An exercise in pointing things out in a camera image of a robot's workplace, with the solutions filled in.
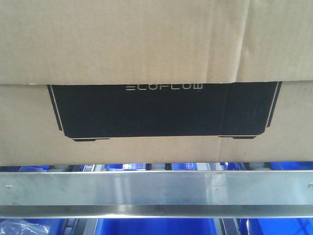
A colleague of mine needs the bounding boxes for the blue plastic bin centre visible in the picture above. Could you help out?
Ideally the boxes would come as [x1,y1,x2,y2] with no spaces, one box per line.
[95,218,223,235]

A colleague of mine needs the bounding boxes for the metal shelf front rail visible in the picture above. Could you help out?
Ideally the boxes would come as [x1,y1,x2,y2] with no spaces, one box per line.
[0,170,313,218]

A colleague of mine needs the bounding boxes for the blue plastic bin right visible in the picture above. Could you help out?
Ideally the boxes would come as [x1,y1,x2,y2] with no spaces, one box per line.
[237,218,313,235]

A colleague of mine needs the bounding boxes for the clear plastic bag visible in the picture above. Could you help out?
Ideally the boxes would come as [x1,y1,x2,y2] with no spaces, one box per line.
[0,219,50,235]

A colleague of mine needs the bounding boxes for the blue plastic bin left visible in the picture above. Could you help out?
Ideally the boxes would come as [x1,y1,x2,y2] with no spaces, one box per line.
[17,218,66,235]

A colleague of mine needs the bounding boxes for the blue plastic bin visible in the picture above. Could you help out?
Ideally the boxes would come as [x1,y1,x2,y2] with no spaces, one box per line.
[17,218,66,235]
[237,218,313,235]
[95,218,223,235]

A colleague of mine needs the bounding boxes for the brown EcoFlow cardboard box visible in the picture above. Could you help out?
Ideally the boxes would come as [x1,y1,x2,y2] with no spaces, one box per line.
[0,0,313,166]

